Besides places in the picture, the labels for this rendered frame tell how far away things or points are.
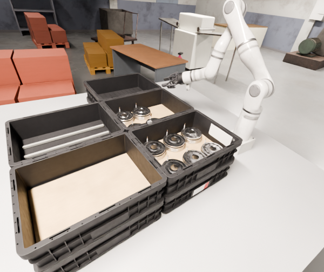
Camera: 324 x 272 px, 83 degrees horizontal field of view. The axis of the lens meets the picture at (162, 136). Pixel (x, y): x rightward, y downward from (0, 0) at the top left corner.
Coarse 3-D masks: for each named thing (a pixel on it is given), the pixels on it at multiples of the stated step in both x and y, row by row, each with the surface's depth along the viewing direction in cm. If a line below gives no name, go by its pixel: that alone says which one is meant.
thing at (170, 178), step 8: (192, 112) 94; (200, 112) 94; (160, 120) 85; (136, 128) 78; (224, 128) 84; (232, 144) 75; (240, 144) 78; (216, 152) 70; (224, 152) 72; (152, 160) 64; (200, 160) 66; (208, 160) 68; (160, 168) 61; (184, 168) 62; (192, 168) 63; (168, 176) 59; (176, 176) 60
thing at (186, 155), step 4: (188, 152) 80; (192, 152) 79; (196, 152) 80; (200, 152) 80; (184, 156) 77; (188, 156) 77; (204, 156) 78; (184, 160) 75; (188, 160) 75; (188, 164) 74
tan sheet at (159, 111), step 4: (160, 104) 119; (152, 108) 113; (156, 108) 114; (160, 108) 114; (164, 108) 114; (152, 112) 110; (156, 112) 110; (160, 112) 110; (164, 112) 111; (168, 112) 111; (172, 112) 111; (152, 116) 106; (156, 116) 107; (160, 116) 107; (164, 116) 107; (136, 120) 101; (140, 120) 102; (144, 120) 102
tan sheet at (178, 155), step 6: (180, 132) 96; (204, 138) 93; (186, 144) 88; (192, 144) 89; (198, 144) 89; (186, 150) 85; (198, 150) 86; (168, 156) 81; (174, 156) 81; (180, 156) 82; (162, 162) 78
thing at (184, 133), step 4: (184, 128) 93; (188, 128) 93; (192, 128) 94; (196, 128) 94; (184, 132) 91; (200, 132) 92; (184, 136) 89; (188, 136) 89; (192, 136) 89; (196, 136) 89; (200, 136) 89
